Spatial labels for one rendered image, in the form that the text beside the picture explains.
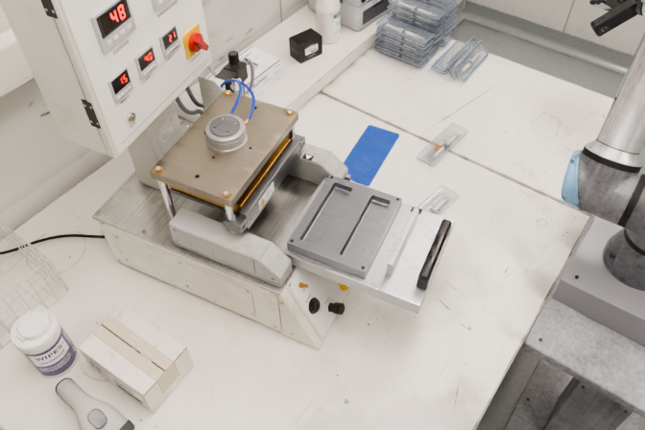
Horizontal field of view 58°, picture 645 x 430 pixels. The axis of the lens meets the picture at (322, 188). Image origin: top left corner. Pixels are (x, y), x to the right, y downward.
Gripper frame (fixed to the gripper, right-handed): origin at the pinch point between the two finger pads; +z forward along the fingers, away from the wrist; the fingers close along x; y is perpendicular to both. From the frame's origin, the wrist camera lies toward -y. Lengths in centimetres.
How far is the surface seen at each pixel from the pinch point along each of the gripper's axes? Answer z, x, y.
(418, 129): 11, 5, -56
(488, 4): 137, -123, 31
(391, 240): -34, 43, -79
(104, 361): -19, 72, -130
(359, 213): -27, 47, -78
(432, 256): -44, 43, -75
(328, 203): -20, 49, -81
